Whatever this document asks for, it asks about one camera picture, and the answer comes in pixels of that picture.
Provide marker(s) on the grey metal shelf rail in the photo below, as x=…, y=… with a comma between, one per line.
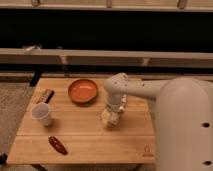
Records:
x=33, y=55

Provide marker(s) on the orange plate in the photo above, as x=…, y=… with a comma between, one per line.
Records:
x=82, y=91

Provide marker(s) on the white paper cup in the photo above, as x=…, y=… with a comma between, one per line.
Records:
x=42, y=113

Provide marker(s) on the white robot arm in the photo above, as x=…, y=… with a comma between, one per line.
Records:
x=183, y=118

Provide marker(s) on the white sponge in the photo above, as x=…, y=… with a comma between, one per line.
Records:
x=109, y=118

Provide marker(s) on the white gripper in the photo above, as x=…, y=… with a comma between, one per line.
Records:
x=115, y=103

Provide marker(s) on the dark chocolate bar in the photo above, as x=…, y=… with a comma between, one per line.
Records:
x=46, y=96

